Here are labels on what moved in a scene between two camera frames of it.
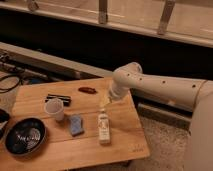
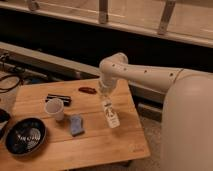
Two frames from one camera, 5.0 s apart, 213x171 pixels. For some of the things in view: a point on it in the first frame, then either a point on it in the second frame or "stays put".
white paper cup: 55,107 stays put
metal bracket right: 166,16 stays put
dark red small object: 87,90 stays put
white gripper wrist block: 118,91 → 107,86
